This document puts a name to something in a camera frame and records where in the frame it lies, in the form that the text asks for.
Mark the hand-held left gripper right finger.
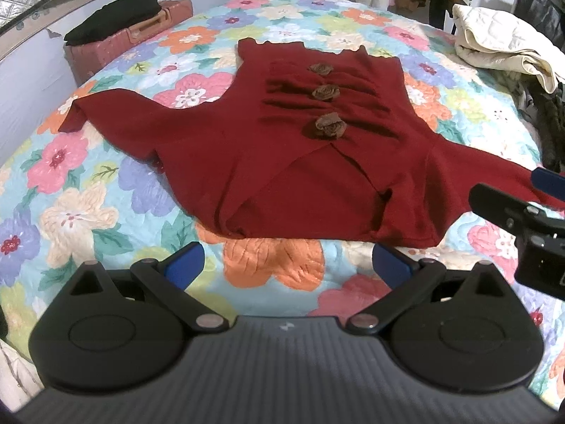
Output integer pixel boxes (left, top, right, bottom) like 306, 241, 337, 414
344, 243, 506, 335

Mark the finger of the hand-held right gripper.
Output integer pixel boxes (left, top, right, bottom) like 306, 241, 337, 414
531, 167, 565, 196
469, 182, 559, 239

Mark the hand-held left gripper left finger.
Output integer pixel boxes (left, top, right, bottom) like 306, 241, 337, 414
66, 242, 230, 332

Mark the red dress with brown roses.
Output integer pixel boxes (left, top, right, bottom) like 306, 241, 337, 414
57, 37, 565, 250

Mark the dark furry cloth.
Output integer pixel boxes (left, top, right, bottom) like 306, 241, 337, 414
514, 82, 565, 173

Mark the floral quilted bed cover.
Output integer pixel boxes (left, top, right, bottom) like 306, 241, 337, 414
0, 0, 565, 372

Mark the cream quilted blanket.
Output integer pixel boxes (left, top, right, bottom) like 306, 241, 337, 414
452, 4, 565, 93

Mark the black quilted jacket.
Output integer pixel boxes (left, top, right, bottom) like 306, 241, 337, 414
514, 0, 565, 49

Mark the pink ribbed suitcase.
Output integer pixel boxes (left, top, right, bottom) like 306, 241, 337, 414
64, 0, 194, 87

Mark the folded black cloth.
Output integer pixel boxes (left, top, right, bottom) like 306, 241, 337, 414
64, 0, 162, 47

